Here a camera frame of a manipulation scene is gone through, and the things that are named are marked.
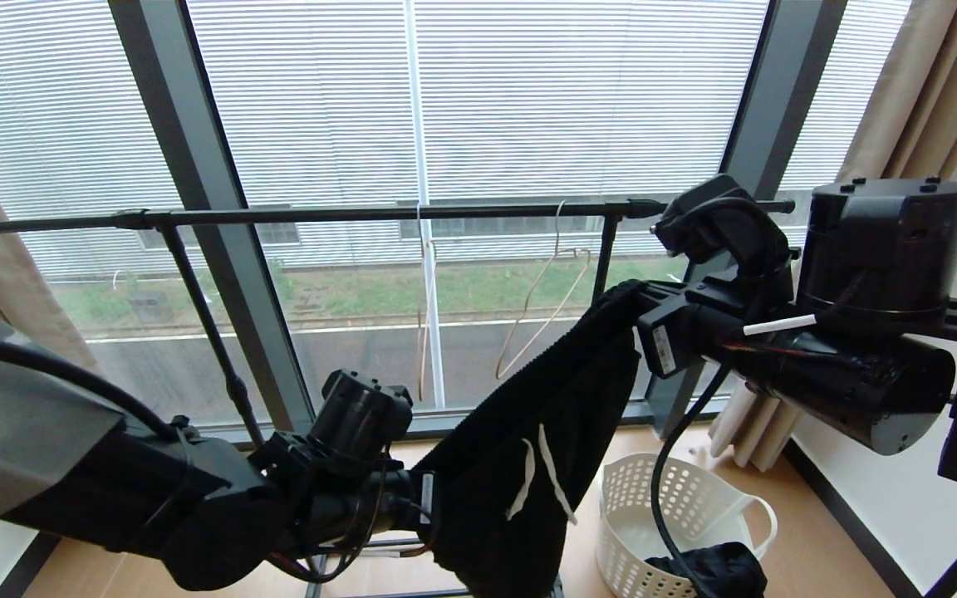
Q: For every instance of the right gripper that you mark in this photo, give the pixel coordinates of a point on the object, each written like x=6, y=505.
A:
x=844, y=390

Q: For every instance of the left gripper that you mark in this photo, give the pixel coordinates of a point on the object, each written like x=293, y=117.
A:
x=395, y=507

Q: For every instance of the pink clothes hanger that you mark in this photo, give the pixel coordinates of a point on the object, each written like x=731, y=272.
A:
x=422, y=357
x=522, y=328

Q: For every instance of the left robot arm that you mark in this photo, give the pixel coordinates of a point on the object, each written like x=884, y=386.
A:
x=30, y=432

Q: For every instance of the white laundry basket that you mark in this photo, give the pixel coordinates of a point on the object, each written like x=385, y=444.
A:
x=694, y=490

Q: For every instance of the black clothes rack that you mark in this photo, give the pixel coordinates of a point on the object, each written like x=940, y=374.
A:
x=362, y=213

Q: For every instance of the black garment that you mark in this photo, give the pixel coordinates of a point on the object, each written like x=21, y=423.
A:
x=711, y=573

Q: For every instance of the window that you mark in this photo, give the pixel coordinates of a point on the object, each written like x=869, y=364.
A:
x=528, y=100

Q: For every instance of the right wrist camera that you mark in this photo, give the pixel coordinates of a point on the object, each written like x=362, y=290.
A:
x=719, y=224

